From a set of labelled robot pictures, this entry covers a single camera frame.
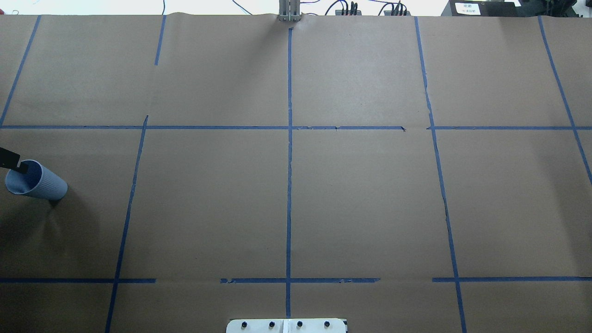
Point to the black box with label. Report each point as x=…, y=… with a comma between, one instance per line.
x=481, y=8

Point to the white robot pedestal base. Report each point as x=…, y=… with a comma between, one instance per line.
x=287, y=325

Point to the aluminium frame post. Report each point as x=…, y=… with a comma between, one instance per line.
x=289, y=11

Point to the blue ribbed plastic cup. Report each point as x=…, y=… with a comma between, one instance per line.
x=37, y=182

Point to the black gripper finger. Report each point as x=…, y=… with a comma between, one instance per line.
x=10, y=160

